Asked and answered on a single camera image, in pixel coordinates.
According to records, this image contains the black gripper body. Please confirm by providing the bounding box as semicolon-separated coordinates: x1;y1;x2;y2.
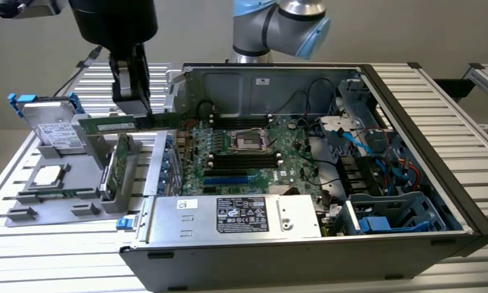
69;0;160;54

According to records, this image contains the green RAM stick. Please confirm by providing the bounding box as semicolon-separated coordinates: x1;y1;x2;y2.
79;113;180;134
20;189;96;198

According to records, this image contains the hard disk in blue caddy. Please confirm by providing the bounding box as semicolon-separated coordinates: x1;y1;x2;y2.
6;92;87;151

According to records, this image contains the green graphics card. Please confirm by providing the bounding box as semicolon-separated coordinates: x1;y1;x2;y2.
97;132;132;201

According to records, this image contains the grey parts rack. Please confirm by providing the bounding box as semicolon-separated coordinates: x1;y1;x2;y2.
5;112;168;228

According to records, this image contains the silver CPU chip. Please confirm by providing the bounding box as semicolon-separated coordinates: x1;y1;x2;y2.
31;166;64;186

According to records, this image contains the CPU socket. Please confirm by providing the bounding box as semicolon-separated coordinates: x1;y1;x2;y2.
225;127;271;153

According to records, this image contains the long black expansion slot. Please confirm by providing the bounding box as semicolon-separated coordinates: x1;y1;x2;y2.
203;170;249;179

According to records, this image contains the blue expansion slot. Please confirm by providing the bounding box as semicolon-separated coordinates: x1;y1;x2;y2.
203;178;249;186

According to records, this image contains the blue case latch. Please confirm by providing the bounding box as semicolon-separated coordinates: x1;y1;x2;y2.
115;215;135;234

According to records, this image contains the silver power supply unit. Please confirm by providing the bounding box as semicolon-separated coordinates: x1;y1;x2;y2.
145;194;324;245

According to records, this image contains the green motherboard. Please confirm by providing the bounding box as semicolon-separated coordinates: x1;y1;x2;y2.
177;114;339;198

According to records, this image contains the silver chipset heatsink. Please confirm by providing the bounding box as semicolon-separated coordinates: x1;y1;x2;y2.
268;184;303;197

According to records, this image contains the silver metal drive cage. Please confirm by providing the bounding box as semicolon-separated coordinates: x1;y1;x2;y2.
319;78;396;160

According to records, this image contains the open black PC case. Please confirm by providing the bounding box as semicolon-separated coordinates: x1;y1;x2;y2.
117;62;488;293

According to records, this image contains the blue-grey plastic disk bay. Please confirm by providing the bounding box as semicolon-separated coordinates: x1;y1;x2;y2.
343;190;454;237

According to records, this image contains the black camera cable with plug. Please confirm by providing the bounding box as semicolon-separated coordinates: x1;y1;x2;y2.
53;46;104;96

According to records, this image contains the thick black power wire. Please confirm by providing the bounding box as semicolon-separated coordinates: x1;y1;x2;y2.
196;99;217;123

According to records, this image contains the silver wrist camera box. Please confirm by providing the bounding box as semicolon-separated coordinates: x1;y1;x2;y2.
0;0;63;20

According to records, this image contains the thin black wire loop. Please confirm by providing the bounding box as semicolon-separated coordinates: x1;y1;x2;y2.
299;77;337;123

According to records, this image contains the long thin black wire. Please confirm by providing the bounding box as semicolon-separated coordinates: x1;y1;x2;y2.
291;139;344;185

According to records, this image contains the blue data wire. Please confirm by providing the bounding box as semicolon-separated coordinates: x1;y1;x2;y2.
335;127;405;187

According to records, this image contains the red wire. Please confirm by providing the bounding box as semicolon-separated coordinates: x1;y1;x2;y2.
405;164;423;190

